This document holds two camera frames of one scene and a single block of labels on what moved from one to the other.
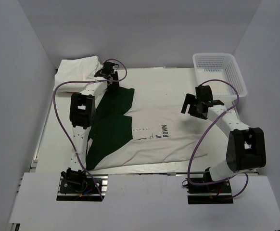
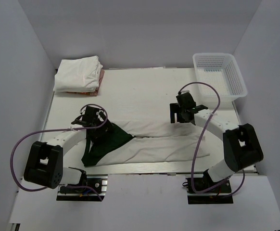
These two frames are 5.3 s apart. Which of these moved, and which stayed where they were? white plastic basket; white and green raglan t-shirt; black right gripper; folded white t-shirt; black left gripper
Moved: black right gripper; black left gripper; white and green raglan t-shirt
Stayed: folded white t-shirt; white plastic basket
